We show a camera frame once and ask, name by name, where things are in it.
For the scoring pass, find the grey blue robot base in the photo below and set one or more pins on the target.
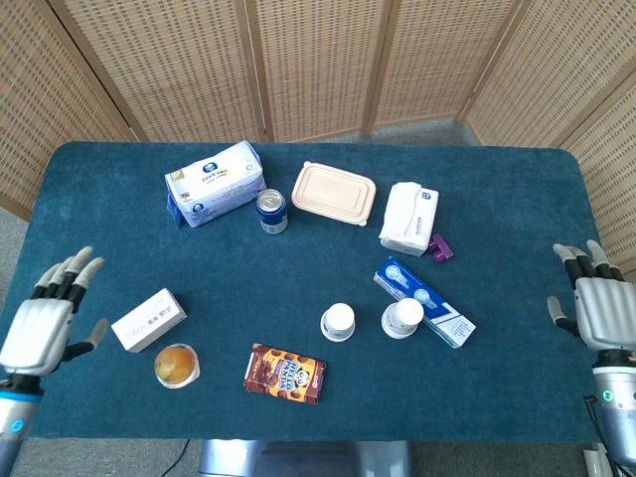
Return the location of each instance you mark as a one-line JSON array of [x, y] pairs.
[[298, 459]]

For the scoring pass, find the small purple block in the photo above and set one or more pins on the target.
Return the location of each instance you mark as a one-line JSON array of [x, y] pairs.
[[441, 248]]

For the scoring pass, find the orange bun in wrapper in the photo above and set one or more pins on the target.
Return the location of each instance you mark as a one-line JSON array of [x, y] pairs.
[[174, 365]]

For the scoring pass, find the blue white toothpaste box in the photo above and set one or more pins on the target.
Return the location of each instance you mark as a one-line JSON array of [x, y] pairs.
[[397, 278]]

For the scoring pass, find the white power strip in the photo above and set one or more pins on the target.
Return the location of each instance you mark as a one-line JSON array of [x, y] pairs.
[[593, 462]]

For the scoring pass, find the blue white tissue pack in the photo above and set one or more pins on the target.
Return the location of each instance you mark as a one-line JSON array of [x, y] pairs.
[[213, 184]]

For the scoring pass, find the beige lidded lunch box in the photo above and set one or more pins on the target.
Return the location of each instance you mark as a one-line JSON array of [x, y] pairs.
[[333, 191]]

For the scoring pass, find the white paper cup green flower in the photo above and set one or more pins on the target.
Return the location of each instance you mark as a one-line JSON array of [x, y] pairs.
[[338, 340]]

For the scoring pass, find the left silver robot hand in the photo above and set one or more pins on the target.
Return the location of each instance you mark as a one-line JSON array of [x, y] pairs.
[[35, 338]]

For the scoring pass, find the brown Hello Panda box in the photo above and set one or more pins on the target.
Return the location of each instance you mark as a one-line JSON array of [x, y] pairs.
[[285, 375]]

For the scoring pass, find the stack of white paper cups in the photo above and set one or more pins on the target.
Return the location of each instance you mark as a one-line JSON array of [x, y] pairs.
[[403, 318]]

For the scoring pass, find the blue drink can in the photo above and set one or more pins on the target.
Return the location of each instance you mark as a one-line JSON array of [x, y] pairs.
[[272, 213]]

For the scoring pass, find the white cardboard box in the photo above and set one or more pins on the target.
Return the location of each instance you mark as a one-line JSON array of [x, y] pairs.
[[146, 320]]

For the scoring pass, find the white opened tissue pack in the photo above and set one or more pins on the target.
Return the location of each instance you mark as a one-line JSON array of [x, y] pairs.
[[407, 218]]

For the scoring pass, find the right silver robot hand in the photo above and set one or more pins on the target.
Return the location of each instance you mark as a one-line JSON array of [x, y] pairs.
[[606, 313]]

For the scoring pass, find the wooden rattan folding screen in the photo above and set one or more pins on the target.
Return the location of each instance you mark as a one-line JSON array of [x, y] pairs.
[[318, 64]]

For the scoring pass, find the blue table cloth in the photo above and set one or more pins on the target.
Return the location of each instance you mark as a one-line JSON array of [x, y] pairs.
[[323, 248]]

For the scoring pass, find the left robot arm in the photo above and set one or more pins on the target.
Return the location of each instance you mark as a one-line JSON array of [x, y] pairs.
[[15, 427]]

